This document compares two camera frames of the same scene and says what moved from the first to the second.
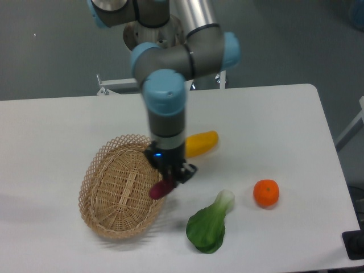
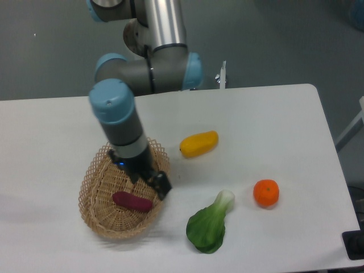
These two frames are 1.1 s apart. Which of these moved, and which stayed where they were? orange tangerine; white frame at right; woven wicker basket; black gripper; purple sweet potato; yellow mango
Moved: black gripper; purple sweet potato
Stayed: white frame at right; orange tangerine; woven wicker basket; yellow mango
